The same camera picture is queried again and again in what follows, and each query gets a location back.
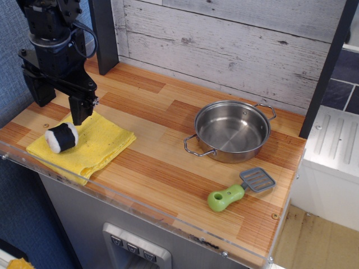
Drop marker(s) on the dark grey post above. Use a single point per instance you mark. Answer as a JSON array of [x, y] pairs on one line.
[[103, 26], [340, 35]]

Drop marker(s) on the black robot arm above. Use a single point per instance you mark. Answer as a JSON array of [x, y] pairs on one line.
[[49, 19]]

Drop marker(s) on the white toy sink unit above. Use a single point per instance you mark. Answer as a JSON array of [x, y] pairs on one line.
[[327, 179]]

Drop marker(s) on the clear acrylic edge guard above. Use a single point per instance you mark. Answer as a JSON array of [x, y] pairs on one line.
[[279, 157]]

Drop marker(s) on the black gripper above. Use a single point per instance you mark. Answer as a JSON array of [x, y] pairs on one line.
[[59, 64]]

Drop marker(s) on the stainless steel pot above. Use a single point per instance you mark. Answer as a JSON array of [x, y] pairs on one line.
[[229, 131]]

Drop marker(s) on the yellow cloth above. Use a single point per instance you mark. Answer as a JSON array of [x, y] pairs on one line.
[[100, 141]]

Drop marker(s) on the green handled grey spatula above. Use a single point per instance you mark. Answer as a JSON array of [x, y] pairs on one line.
[[256, 179]]

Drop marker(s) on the dark grey left post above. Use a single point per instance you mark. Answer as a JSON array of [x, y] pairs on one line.
[[103, 26]]

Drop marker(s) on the plush sushi roll toy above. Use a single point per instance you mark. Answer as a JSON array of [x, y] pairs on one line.
[[62, 137]]

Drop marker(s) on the silver dispenser button panel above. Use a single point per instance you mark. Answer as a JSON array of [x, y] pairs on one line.
[[134, 248]]

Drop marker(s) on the grey toy fridge cabinet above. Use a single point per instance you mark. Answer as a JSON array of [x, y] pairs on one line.
[[168, 210]]

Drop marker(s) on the dark grey right post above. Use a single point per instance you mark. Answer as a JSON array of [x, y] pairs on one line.
[[340, 35]]

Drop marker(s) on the yellow object bottom left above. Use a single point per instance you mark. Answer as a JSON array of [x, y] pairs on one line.
[[19, 264]]

